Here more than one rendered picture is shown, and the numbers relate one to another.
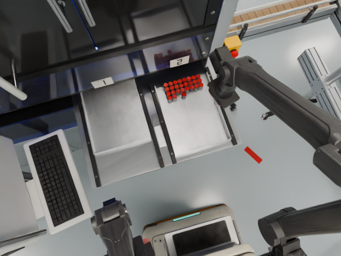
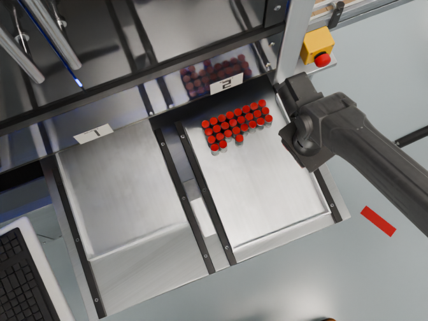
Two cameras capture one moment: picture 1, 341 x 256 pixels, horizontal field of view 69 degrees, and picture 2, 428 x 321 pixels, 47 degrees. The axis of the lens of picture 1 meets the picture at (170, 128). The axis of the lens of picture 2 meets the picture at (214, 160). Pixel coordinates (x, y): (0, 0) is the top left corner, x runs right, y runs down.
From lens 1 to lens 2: 0.15 m
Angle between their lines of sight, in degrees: 1
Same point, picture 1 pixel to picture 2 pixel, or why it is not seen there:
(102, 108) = (96, 176)
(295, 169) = not seen: outside the picture
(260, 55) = (377, 30)
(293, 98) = (415, 180)
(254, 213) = not seen: outside the picture
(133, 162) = (159, 268)
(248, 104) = not seen: hidden behind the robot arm
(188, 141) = (253, 223)
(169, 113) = (216, 174)
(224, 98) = (309, 155)
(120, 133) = (131, 217)
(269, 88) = (377, 159)
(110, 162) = (119, 271)
